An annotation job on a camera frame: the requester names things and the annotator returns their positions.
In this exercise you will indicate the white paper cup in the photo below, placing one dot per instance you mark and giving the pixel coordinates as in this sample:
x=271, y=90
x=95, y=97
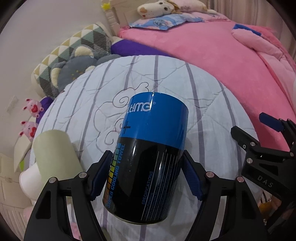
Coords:
x=31, y=182

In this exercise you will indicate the upper pink pig plush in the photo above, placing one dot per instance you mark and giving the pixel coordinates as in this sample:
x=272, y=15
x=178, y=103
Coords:
x=34, y=107

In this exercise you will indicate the yellow star ornament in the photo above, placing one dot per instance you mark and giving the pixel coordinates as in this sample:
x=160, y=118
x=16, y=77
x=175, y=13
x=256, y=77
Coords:
x=106, y=6

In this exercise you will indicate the purple cushion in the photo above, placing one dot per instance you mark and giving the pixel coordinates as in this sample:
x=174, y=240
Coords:
x=130, y=48

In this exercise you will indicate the blue cartoon pillow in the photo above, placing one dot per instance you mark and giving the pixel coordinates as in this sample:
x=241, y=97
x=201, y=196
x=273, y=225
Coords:
x=166, y=22

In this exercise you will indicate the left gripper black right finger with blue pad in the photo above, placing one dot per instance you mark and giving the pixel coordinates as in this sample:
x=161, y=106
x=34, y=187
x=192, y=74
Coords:
x=242, y=219

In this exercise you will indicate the lower pink pig plush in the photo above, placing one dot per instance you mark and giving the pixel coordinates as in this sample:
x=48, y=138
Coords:
x=29, y=129

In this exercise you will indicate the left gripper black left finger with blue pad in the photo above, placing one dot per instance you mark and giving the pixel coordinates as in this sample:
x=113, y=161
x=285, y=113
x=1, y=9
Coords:
x=49, y=219

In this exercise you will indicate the pink plush with blue patch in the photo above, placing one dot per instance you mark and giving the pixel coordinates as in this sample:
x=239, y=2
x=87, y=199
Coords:
x=256, y=41

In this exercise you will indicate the round white striped cushion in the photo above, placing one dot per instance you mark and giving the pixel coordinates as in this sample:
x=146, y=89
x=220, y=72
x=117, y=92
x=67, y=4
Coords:
x=91, y=109

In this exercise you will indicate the pink pig plush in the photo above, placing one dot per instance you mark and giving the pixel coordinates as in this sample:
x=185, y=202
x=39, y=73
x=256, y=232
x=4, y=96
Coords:
x=34, y=107
x=29, y=129

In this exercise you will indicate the pink bed blanket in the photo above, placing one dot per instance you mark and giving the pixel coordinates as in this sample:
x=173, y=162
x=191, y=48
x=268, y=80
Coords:
x=259, y=81

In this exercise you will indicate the grey bear plush cushion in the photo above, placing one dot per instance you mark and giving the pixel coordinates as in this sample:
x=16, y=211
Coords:
x=82, y=59

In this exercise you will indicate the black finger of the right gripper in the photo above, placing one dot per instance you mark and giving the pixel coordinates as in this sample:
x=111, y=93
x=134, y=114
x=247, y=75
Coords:
x=272, y=170
x=281, y=126

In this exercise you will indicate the cream wooden headboard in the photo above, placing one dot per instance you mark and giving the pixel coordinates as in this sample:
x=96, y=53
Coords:
x=122, y=13

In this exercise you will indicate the green felt cup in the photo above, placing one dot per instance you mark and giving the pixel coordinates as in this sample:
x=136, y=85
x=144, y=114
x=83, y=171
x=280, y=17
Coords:
x=55, y=156

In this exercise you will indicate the cream cow plush toy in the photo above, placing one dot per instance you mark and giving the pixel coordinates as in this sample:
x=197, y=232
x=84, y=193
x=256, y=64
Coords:
x=157, y=9

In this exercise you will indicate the triangle pattern pillow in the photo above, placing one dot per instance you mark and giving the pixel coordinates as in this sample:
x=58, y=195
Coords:
x=95, y=37

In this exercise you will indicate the blue black cooling towel can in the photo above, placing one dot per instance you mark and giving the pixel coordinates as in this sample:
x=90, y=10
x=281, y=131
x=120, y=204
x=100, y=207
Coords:
x=146, y=160

